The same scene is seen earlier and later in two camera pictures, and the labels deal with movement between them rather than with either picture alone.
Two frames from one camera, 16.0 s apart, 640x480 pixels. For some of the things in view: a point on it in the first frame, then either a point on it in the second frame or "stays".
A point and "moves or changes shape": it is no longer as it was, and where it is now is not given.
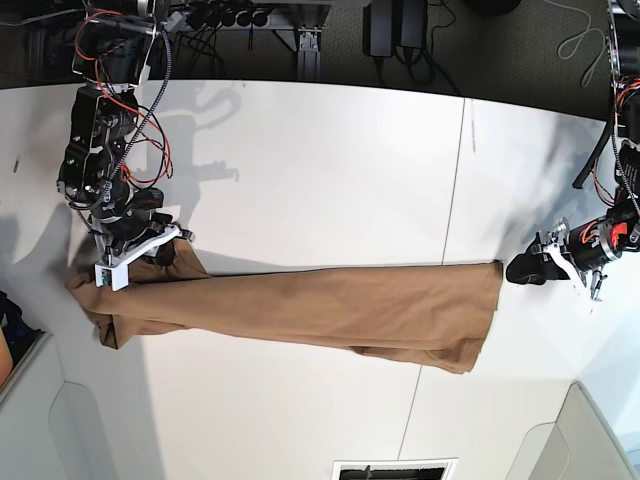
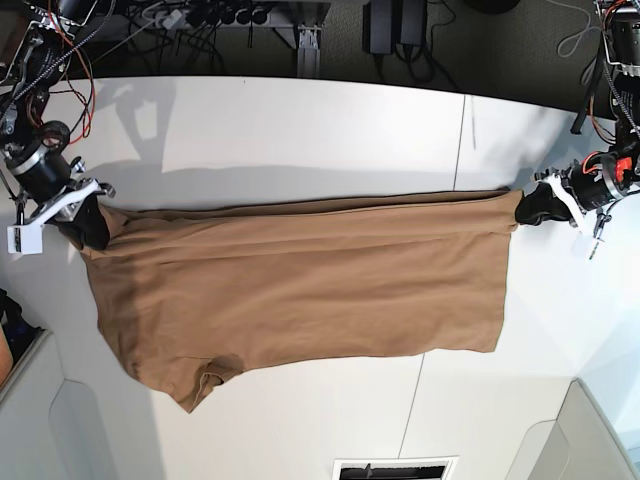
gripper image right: [591, 244] to [598, 180]
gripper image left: [148, 233] to [45, 177]
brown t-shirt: [436, 314] moves or changes shape
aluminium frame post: [308, 56] stays
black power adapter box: [391, 23] stays
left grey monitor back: [50, 427] stays
